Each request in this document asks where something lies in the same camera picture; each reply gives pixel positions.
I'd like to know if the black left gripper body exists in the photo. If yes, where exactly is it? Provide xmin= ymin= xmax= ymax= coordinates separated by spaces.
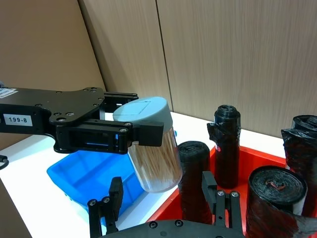
xmin=0 ymin=86 xmax=105 ymax=140

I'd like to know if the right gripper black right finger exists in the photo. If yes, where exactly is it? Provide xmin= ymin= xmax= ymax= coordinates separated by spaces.
xmin=202 ymin=171 xmax=242 ymax=230

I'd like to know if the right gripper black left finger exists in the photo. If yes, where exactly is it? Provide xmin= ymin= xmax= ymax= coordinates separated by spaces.
xmin=88 ymin=176 xmax=124 ymax=238

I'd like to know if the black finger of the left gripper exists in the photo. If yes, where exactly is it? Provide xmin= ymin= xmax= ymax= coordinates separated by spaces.
xmin=100 ymin=92 xmax=140 ymax=122
xmin=53 ymin=119 xmax=165 ymax=155

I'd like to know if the clear toothpick jar grey lid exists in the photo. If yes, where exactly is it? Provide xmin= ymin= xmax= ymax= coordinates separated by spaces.
xmin=112 ymin=96 xmax=184 ymax=193

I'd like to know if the black garbage bag roll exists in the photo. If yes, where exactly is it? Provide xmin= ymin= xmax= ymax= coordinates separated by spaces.
xmin=207 ymin=105 xmax=242 ymax=189
xmin=246 ymin=165 xmax=317 ymax=238
xmin=280 ymin=115 xmax=317 ymax=219
xmin=177 ymin=140 xmax=213 ymax=225

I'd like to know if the blue plastic bin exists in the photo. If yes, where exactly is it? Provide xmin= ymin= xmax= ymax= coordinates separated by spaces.
xmin=46 ymin=148 xmax=146 ymax=214

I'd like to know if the red plastic bin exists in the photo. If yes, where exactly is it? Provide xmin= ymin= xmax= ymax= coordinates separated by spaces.
xmin=146 ymin=145 xmax=289 ymax=236

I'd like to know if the thin dark cable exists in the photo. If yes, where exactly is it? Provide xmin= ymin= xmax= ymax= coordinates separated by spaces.
xmin=0 ymin=155 xmax=10 ymax=171

